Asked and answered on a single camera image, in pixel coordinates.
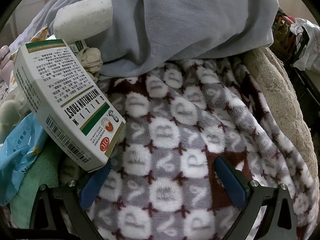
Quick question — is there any blue plastic bag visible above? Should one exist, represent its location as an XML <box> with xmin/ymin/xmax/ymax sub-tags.
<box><xmin>0</xmin><ymin>112</ymin><xmax>49</xmax><ymax>206</ymax></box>

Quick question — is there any patterned grey maroon fleece blanket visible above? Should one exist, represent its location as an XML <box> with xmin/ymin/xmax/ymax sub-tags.
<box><xmin>85</xmin><ymin>57</ymin><xmax>318</xmax><ymax>240</ymax></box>

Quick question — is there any white green medicine box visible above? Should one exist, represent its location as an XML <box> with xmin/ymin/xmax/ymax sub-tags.
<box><xmin>13</xmin><ymin>39</ymin><xmax>126</xmax><ymax>172</ymax></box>

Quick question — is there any white foam block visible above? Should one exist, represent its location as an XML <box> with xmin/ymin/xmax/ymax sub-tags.
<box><xmin>53</xmin><ymin>0</ymin><xmax>113</xmax><ymax>46</ymax></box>

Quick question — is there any white green milk carton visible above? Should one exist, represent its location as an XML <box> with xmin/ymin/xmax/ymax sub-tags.
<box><xmin>68</xmin><ymin>40</ymin><xmax>88</xmax><ymax>56</ymax></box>

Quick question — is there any beige tissue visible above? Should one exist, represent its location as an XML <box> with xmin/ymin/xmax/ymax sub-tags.
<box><xmin>79</xmin><ymin>47</ymin><xmax>103</xmax><ymax>83</ymax></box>

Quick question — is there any white plush cloth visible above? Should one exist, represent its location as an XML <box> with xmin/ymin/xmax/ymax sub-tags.
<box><xmin>0</xmin><ymin>97</ymin><xmax>28</xmax><ymax>143</ymax></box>

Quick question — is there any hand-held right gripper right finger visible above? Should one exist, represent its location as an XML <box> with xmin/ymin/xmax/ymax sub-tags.
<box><xmin>214</xmin><ymin>156</ymin><xmax>300</xmax><ymax>240</ymax></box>

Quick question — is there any white plastic bag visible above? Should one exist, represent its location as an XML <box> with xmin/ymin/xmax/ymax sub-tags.
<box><xmin>291</xmin><ymin>17</ymin><xmax>320</xmax><ymax>71</ymax></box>

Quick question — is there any green towel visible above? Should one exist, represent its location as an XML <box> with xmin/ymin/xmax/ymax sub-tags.
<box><xmin>10</xmin><ymin>140</ymin><xmax>63</xmax><ymax>228</ymax></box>

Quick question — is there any cream shaggy blanket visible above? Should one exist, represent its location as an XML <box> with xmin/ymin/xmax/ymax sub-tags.
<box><xmin>244</xmin><ymin>47</ymin><xmax>320</xmax><ymax>188</ymax></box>

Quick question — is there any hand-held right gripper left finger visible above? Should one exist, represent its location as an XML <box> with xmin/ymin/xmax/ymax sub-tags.
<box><xmin>30</xmin><ymin>159</ymin><xmax>112</xmax><ymax>240</ymax></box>

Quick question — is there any yellow snack packet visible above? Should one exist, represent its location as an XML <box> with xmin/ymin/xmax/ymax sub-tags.
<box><xmin>29</xmin><ymin>26</ymin><xmax>54</xmax><ymax>42</ymax></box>

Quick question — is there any grey-blue fleece blanket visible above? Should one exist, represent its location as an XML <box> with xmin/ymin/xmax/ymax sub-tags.
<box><xmin>37</xmin><ymin>0</ymin><xmax>279</xmax><ymax>79</ymax></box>

